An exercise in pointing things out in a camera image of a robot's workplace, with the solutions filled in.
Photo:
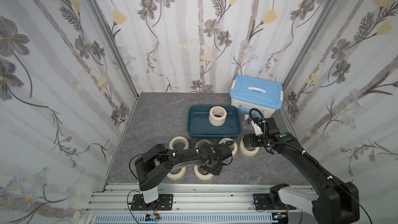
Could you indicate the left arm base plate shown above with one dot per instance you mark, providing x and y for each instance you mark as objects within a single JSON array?
[{"x": 163, "y": 203}]

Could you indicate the cream tape roll five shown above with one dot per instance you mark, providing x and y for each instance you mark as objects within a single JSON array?
[{"x": 247, "y": 152}]

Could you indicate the cream tape roll two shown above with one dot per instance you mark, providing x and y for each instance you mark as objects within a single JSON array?
[{"x": 217, "y": 116}]

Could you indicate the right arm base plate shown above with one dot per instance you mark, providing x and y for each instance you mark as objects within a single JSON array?
[{"x": 265, "y": 202}]

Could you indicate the white box with blue lid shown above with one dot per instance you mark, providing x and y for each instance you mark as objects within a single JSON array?
[{"x": 248, "y": 92}]

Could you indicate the small circuit board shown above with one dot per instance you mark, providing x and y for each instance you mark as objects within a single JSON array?
[{"x": 152, "y": 218}]

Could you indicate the cream tape roll four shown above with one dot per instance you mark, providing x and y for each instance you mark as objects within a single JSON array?
[{"x": 232, "y": 144}]

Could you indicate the aluminium rail frame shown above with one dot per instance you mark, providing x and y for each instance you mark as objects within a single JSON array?
[{"x": 194, "y": 204}]

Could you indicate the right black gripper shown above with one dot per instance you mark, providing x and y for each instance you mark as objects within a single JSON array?
[{"x": 249, "y": 140}]

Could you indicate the glass flask with stopper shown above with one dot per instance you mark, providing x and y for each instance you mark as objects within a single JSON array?
[{"x": 244, "y": 123}]

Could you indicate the cream tape roll seven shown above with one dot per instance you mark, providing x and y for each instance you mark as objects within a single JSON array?
[{"x": 201, "y": 176}]

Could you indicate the cream tape roll one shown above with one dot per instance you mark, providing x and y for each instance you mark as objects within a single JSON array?
[{"x": 179, "y": 142}]

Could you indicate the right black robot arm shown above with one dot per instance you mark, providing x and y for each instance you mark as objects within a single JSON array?
[{"x": 334, "y": 201}]

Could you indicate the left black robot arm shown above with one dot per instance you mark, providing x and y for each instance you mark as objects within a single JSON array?
[{"x": 152, "y": 167}]

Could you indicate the cream tape roll three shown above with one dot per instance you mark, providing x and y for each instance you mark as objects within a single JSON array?
[{"x": 202, "y": 142}]

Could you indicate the cream tape roll six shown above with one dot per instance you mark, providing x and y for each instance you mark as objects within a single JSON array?
[{"x": 177, "y": 174}]

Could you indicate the teal plastic storage tray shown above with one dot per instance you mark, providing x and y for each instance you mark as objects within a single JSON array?
[{"x": 199, "y": 127}]

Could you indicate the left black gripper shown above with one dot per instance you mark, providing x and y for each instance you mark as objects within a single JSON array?
[{"x": 217, "y": 172}]

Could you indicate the glass cylinder with blue base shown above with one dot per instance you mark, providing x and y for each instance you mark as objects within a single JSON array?
[{"x": 250, "y": 123}]

